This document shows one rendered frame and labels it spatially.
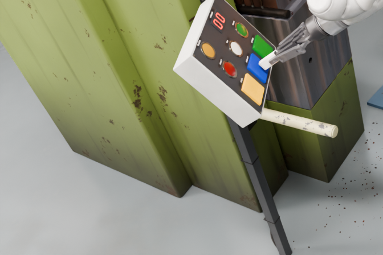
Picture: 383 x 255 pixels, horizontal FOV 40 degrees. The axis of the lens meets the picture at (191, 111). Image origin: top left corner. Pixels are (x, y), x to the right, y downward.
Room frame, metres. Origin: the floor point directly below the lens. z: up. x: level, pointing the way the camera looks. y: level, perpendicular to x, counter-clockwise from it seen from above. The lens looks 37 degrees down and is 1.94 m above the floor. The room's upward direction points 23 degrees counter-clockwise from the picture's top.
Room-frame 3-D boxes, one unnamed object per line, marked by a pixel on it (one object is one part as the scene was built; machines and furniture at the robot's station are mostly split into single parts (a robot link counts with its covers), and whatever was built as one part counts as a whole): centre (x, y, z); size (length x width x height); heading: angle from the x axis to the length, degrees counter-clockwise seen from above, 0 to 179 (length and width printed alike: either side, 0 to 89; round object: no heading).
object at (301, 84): (1.99, -0.45, 0.69); 0.56 x 0.38 x 0.45; 36
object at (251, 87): (1.23, -0.19, 1.01); 0.07 x 0.05 x 0.07; 151
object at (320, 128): (1.50, -0.30, 0.62); 0.44 x 0.05 x 0.05; 36
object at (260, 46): (1.41, -0.29, 1.01); 0.07 x 0.05 x 0.07; 151
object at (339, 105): (1.99, -0.45, 0.23); 0.56 x 0.38 x 0.47; 36
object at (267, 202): (1.39, -0.13, 0.54); 0.04 x 0.04 x 1.08; 36
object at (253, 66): (1.32, -0.24, 1.01); 0.07 x 0.05 x 0.07; 151
